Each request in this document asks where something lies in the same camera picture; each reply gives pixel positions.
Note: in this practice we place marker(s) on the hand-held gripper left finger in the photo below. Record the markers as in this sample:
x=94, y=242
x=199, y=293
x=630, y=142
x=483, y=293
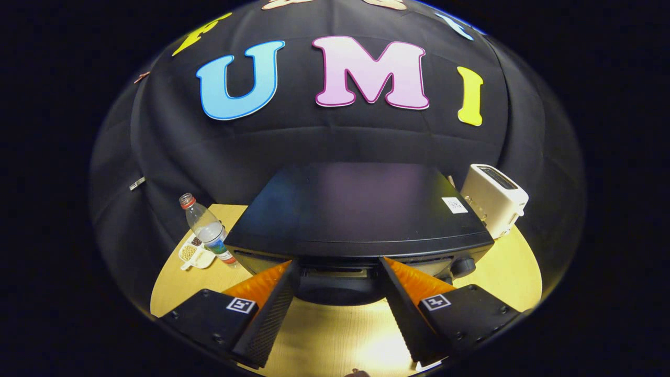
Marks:
x=272, y=314

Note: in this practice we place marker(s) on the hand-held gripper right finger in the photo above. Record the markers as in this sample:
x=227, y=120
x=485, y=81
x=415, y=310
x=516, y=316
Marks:
x=405, y=314

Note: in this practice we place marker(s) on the black toaster oven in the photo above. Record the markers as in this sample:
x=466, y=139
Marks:
x=356, y=209

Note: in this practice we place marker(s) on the white bread toaster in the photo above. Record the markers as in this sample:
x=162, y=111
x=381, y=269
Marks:
x=494, y=201

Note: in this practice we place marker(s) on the white divided snack dish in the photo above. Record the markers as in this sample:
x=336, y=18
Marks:
x=191, y=254

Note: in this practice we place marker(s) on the clear plastic water bottle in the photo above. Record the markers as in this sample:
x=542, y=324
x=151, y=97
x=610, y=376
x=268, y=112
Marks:
x=207, y=225

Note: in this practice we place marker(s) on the black backdrop cloth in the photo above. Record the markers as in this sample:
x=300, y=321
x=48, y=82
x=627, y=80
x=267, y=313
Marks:
x=366, y=136

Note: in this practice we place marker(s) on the grey clothespin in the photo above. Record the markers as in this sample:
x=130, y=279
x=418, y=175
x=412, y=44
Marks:
x=137, y=183

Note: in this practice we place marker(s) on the reddish clothespin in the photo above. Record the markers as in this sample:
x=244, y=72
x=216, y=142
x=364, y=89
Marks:
x=142, y=77

